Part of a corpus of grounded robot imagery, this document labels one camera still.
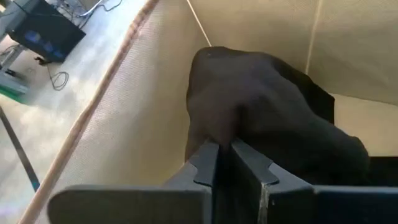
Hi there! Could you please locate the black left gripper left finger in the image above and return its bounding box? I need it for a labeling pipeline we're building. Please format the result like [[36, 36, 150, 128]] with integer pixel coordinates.
[[47, 139, 220, 224]]

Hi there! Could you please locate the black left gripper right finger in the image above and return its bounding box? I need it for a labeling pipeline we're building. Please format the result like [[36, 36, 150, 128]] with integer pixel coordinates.
[[230, 138, 398, 224]]

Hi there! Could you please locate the black garment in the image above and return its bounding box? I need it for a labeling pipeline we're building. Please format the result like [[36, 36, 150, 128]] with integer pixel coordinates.
[[183, 45, 371, 187]]

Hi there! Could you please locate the beige fabric storage bin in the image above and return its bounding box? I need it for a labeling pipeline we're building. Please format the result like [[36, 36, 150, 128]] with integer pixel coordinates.
[[17, 0, 398, 224]]

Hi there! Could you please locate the green and grey panel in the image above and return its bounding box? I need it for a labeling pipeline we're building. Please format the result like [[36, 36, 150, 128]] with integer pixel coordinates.
[[0, 70, 30, 105]]

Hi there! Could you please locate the black equipment box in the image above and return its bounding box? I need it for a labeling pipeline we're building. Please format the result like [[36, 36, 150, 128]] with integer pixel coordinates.
[[5, 0, 87, 63]]

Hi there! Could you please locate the thin black cable loop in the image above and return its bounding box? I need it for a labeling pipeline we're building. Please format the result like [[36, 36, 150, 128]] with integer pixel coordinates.
[[46, 63, 70, 91]]

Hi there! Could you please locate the white cable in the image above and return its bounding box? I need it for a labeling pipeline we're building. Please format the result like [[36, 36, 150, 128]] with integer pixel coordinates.
[[76, 0, 105, 18]]

